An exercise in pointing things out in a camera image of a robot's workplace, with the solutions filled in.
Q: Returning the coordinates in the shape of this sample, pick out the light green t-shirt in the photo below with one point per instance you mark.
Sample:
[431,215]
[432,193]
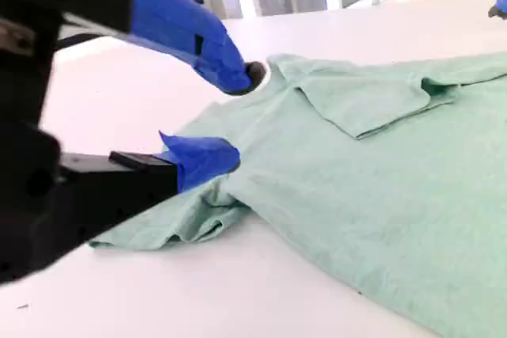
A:
[356,195]

